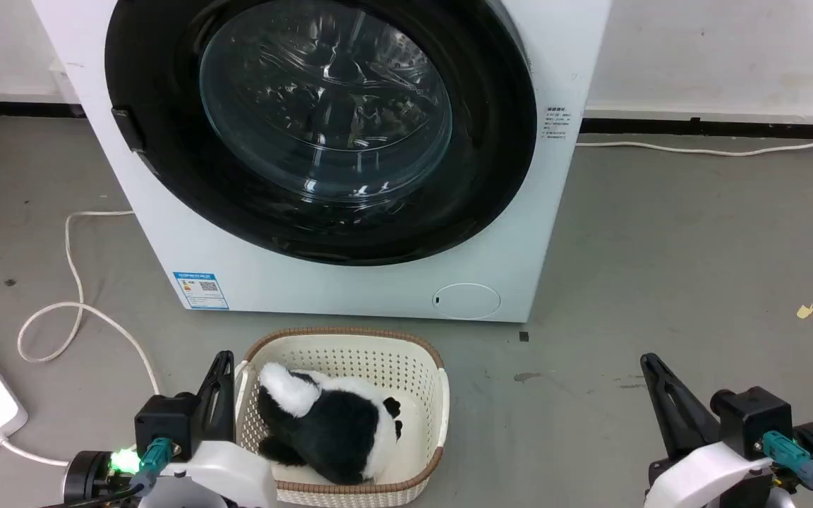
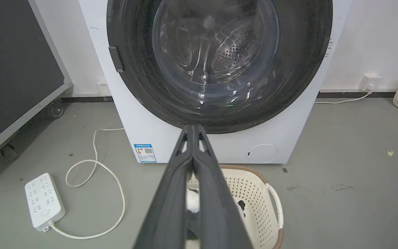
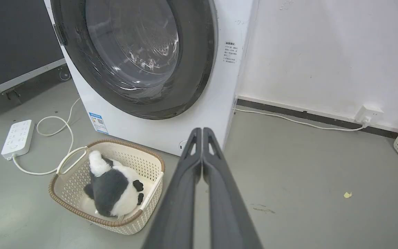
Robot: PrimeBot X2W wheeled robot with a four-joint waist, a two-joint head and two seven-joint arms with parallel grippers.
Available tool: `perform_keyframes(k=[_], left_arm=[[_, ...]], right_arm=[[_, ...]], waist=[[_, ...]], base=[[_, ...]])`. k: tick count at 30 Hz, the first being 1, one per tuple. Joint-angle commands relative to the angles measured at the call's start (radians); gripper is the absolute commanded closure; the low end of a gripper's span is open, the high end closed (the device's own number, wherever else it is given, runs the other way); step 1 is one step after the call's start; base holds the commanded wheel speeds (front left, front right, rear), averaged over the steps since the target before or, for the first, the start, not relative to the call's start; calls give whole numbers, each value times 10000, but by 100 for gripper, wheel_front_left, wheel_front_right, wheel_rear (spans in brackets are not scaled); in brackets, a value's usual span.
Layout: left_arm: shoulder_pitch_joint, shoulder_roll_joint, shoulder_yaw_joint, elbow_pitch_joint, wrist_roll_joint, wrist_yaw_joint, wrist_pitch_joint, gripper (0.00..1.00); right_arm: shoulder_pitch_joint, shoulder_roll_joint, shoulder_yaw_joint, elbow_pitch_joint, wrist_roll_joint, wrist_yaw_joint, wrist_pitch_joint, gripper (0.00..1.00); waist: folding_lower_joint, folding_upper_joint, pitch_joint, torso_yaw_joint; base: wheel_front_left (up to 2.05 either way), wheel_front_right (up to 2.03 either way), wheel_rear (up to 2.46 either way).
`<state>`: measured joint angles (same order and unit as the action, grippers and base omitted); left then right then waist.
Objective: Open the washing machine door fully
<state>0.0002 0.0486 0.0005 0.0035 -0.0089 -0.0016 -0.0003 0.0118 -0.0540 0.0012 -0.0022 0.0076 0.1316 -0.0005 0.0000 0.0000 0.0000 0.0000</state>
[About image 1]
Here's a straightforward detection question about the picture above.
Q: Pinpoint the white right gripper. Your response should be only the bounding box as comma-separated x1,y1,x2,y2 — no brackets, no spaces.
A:
639,352,778,508

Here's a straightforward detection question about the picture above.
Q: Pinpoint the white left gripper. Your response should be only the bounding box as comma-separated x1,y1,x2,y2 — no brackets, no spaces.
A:
140,350,279,508

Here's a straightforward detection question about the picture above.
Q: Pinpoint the white front-load washing machine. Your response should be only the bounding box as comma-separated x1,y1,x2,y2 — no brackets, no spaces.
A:
31,0,613,324

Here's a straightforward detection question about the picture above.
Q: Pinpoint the round black glass washer door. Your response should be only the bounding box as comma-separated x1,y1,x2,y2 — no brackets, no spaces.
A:
104,0,538,267

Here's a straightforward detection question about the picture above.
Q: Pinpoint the blue energy label sticker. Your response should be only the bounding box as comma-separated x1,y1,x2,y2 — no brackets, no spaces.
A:
172,271,231,311

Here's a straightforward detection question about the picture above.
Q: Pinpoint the black white panda plush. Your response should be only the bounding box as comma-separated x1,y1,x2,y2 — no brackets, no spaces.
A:
257,362,404,486

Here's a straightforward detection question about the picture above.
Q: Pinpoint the cream plastic laundry basket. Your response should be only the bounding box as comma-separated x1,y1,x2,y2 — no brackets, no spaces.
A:
235,327,450,508

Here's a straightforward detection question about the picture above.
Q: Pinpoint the round white filter cover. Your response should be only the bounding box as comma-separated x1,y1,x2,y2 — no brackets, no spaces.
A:
432,283,502,320

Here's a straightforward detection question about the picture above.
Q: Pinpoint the small text warning sticker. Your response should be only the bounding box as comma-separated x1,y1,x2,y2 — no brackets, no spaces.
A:
543,106,571,140

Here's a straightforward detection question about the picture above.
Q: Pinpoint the teal plug left gripper cable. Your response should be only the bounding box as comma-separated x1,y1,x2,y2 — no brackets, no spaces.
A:
61,437,174,508

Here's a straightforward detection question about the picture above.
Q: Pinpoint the teal plug gripper cable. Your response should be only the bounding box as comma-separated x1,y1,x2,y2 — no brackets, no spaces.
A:
761,430,813,508
61,437,174,508

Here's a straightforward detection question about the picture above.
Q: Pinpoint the teal plug right gripper cable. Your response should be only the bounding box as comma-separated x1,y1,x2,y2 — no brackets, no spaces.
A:
761,430,813,508

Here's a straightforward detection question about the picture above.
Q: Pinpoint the white power strip cable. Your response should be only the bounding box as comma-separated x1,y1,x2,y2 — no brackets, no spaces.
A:
0,210,162,468

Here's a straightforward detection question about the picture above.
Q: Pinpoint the white washer power cable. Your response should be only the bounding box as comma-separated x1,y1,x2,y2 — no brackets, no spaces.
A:
576,126,813,157

